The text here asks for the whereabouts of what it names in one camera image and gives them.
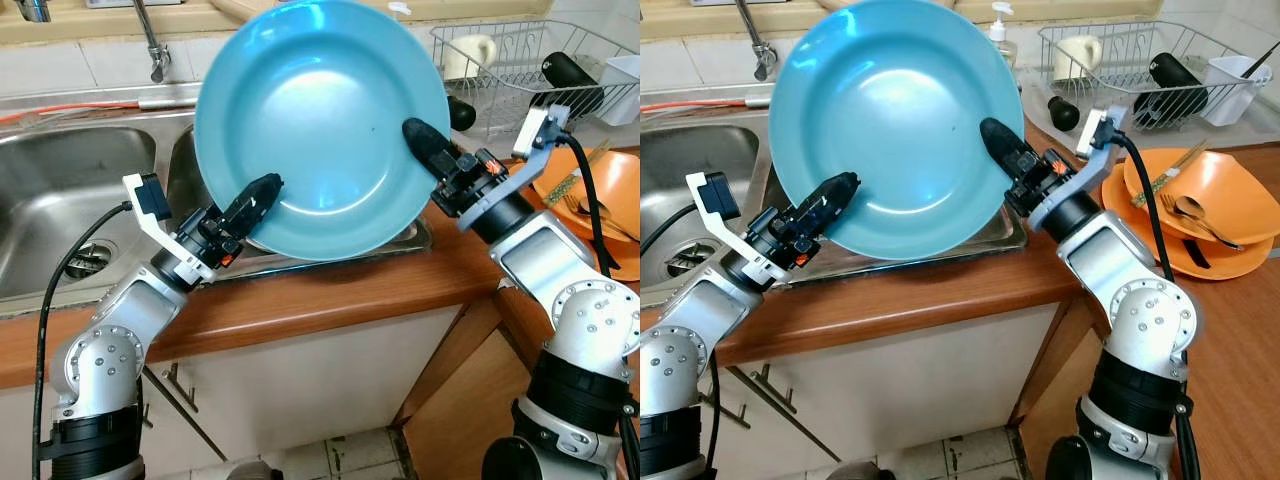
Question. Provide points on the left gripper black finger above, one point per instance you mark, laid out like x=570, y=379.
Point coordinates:
x=830, y=203
x=255, y=205

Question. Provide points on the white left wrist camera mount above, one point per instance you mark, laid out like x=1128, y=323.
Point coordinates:
x=165, y=245
x=730, y=235

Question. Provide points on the large black bottle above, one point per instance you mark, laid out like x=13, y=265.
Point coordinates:
x=1172, y=87
x=572, y=85

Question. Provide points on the golden fork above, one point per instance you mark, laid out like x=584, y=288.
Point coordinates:
x=573, y=203
x=1170, y=203

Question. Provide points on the small black bottle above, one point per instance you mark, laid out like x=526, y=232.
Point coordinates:
x=462, y=113
x=1064, y=114

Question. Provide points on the chrome sink faucet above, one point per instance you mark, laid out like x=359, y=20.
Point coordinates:
x=155, y=55
x=762, y=55

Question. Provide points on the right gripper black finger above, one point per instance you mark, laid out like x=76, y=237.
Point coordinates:
x=1008, y=150
x=430, y=150

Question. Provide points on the golden spoon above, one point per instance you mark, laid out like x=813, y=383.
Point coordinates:
x=1187, y=206
x=592, y=207

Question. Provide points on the translucent drain tray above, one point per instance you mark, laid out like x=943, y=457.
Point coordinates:
x=500, y=142
x=1036, y=100

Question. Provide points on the stainless steel double sink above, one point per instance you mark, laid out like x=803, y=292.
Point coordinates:
x=70, y=190
x=700, y=150

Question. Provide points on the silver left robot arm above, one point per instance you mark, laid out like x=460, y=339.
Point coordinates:
x=680, y=350
x=110, y=350

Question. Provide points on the chrome tap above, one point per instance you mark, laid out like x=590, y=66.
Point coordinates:
x=32, y=10

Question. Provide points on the wooden chopstick with green end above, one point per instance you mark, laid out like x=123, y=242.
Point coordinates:
x=580, y=172
x=583, y=177
x=1170, y=170
x=1172, y=177

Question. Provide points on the thin black utensil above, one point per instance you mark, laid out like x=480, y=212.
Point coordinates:
x=1260, y=58

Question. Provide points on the white cabinet door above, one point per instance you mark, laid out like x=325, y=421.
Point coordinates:
x=745, y=450
x=320, y=390
x=920, y=390
x=165, y=445

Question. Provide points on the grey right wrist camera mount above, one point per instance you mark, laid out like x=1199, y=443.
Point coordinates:
x=1100, y=150
x=535, y=150

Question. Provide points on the orange bowl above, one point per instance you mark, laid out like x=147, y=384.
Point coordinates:
x=1240, y=190
x=615, y=175

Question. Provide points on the floral dish soap bottle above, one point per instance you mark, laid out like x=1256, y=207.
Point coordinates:
x=400, y=8
x=1003, y=35

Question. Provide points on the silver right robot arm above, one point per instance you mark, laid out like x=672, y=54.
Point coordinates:
x=560, y=260
x=1120, y=270

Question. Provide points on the white utensil holder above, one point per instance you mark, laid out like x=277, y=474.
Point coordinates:
x=622, y=90
x=1235, y=92

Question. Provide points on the thin red rod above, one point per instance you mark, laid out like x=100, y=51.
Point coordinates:
x=690, y=105
x=60, y=110

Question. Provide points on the teal plate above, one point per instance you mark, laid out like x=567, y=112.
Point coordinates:
x=900, y=120
x=320, y=120

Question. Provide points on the beige cup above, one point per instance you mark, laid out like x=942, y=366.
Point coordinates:
x=470, y=57
x=1077, y=57

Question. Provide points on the orange plate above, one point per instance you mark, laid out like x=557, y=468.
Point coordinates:
x=1150, y=255
x=570, y=255

